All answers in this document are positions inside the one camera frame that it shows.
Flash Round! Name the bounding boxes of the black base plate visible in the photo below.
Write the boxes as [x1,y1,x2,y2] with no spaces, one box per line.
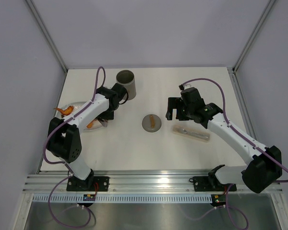
[66,176,110,192]
[189,176,230,192]

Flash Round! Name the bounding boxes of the white slotted cable duct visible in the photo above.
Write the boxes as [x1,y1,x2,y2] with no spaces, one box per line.
[32,194,213,204]

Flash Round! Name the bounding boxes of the white oval plate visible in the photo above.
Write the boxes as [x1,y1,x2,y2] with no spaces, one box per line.
[55,102,103,131]

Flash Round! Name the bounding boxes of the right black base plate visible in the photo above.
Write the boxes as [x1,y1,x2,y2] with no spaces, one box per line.
[189,176,230,192]

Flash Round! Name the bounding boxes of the grey lid with leather strap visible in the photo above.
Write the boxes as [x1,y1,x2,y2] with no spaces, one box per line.
[142,114,162,133]

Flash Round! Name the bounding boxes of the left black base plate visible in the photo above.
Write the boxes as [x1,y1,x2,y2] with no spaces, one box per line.
[66,176,110,192]

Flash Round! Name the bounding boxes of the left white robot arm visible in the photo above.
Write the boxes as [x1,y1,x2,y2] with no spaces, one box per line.
[43,83,129,191]

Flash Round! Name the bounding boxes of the orange fried shrimp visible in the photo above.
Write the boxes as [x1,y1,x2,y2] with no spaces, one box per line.
[54,106,74,117]

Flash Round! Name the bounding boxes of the clear cutlery case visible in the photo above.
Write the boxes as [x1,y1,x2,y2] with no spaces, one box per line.
[172,125,210,142]

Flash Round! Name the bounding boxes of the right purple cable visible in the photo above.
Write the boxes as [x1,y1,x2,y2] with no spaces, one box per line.
[179,78,288,228]

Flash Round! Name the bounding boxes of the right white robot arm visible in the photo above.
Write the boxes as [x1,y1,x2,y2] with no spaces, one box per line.
[166,87,282,194]

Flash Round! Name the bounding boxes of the salmon sushi piece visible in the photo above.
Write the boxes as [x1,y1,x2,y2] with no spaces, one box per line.
[86,120,95,129]

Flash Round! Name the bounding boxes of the aluminium mounting rail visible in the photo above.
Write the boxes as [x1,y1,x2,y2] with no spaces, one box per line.
[23,169,283,195]

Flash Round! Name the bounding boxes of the grey cylindrical lunch container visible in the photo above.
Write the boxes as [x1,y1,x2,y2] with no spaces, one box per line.
[116,69,136,101]

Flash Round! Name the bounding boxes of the steel serving tongs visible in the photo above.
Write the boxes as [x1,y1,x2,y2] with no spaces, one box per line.
[98,119,108,127]

